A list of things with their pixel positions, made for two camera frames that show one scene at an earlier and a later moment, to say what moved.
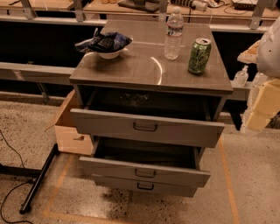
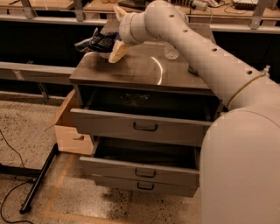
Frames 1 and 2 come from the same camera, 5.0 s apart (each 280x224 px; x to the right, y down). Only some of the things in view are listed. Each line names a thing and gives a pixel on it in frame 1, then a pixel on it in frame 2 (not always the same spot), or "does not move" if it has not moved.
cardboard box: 67,138 does not move
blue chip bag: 104,42 does not move
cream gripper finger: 249,55 to 141,27
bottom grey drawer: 146,185 does not move
